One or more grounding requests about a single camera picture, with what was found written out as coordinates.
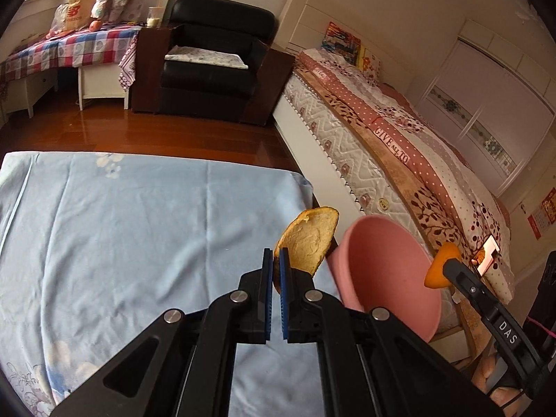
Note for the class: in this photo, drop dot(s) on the red apple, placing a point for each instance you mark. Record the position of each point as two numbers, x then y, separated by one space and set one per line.
95 25

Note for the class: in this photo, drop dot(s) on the yellow book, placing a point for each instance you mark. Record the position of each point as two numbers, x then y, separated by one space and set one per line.
360 55

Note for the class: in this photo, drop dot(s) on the person's right hand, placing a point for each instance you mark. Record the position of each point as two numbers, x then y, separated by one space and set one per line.
486 373

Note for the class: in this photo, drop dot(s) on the plaid tablecloth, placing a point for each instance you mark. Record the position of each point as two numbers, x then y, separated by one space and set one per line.
78 47

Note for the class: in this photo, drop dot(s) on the pink plastic bucket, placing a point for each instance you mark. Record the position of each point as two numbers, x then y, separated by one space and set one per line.
382 260

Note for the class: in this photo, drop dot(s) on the red wall calendar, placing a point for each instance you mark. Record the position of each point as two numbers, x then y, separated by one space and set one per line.
543 217

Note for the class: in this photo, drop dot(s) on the pink polka-dot quilt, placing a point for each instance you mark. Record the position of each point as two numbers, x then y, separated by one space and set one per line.
434 147

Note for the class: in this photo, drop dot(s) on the light blue floral tablecloth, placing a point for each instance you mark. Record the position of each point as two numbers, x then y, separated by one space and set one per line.
130 247

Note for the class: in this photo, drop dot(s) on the black leather armchair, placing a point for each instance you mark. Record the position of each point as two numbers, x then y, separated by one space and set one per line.
217 26

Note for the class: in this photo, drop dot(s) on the white quilted mattress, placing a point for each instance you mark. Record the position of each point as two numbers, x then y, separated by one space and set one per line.
347 147

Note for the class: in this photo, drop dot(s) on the brown bedside cabinet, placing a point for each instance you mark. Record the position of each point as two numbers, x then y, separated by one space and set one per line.
273 87

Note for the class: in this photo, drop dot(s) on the white side table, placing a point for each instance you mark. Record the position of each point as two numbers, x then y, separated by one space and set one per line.
104 82

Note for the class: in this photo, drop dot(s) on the colourful pillow at headboard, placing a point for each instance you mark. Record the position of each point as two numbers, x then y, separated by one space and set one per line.
343 42

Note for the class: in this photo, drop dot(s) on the white wardrobe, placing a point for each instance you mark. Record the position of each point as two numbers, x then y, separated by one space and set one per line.
491 108

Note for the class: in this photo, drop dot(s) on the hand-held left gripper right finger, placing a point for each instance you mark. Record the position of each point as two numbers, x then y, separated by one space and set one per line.
284 295

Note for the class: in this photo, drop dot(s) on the brown leaf-print blanket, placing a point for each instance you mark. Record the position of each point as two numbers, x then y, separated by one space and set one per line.
417 195

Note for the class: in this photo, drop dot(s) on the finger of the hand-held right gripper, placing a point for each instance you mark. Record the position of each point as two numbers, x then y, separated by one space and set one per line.
467 284

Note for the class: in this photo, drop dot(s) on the slice of bread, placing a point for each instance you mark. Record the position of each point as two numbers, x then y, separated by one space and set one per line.
310 239

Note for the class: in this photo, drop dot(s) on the grey seat cushion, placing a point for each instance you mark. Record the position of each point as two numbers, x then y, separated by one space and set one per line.
204 57

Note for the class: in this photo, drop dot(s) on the brown cabinet with cup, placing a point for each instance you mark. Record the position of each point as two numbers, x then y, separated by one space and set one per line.
150 74

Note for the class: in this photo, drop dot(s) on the brown paper bag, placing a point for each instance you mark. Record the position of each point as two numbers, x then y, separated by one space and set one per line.
84 8

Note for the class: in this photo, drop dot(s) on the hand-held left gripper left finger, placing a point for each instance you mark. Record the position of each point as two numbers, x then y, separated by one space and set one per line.
267 295

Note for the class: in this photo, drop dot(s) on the floral pillow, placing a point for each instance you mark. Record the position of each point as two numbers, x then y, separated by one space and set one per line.
373 64

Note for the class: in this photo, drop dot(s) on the white plastic bag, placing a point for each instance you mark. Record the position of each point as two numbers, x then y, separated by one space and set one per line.
60 19

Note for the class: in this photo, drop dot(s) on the smartphone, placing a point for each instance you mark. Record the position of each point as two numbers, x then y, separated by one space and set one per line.
486 254

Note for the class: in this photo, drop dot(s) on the patterned lace cloth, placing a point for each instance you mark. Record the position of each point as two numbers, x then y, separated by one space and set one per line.
129 63

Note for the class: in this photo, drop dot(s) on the bed with patterned quilt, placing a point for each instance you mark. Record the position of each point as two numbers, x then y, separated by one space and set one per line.
312 21

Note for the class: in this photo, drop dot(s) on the paper cup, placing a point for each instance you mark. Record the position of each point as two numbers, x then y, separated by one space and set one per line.
154 17

